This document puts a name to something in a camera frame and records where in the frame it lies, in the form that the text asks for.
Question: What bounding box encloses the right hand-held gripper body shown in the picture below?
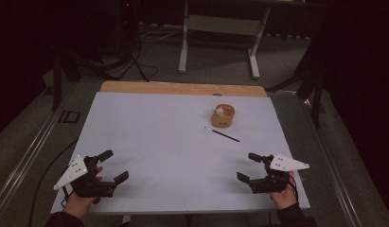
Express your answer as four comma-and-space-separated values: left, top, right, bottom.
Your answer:
249, 153, 310, 195

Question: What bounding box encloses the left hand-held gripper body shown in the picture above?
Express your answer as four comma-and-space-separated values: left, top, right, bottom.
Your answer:
53, 153, 118, 205

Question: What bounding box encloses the black pen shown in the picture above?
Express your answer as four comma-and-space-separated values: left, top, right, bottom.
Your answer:
203, 126, 240, 143

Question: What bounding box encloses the wooden pen holder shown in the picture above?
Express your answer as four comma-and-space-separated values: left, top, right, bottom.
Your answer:
210, 103, 236, 129

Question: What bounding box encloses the person's right hand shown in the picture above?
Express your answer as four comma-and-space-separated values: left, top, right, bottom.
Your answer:
268, 169, 299, 211

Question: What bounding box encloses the person's left hand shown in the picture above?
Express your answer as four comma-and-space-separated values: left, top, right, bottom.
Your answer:
62, 166, 104, 221

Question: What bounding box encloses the white table mat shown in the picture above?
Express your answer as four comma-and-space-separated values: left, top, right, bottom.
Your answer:
50, 91, 311, 216

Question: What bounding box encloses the black stand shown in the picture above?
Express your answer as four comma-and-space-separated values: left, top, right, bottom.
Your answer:
49, 46, 82, 112
266, 46, 326, 129

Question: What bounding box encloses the wooden table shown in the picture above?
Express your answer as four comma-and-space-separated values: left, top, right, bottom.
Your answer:
99, 80, 268, 97

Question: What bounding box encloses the black tripod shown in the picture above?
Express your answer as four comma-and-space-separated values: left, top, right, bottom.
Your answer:
115, 0, 150, 83

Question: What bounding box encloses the white metal stand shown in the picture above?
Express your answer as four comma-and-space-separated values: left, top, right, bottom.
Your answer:
178, 0, 272, 80

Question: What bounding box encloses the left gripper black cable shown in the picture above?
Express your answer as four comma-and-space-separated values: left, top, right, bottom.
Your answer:
62, 185, 73, 202

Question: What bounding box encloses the black floor cable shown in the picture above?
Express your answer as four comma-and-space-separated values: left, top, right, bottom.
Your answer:
27, 138, 80, 227

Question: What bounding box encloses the metal floor rail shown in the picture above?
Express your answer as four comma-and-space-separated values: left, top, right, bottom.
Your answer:
295, 94, 389, 227
0, 81, 80, 218

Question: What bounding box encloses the white cable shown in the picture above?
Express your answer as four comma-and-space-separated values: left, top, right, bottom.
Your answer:
139, 29, 184, 44

